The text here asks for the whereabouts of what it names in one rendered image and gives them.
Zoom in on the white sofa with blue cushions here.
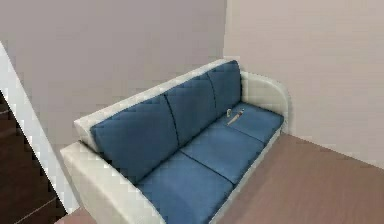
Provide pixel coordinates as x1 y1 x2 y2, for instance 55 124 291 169
59 58 292 224

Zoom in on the grey remote control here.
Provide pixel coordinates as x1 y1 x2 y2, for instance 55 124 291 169
227 108 245 126

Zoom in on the dark brown room door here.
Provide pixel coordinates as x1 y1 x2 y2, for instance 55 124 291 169
0 90 68 224

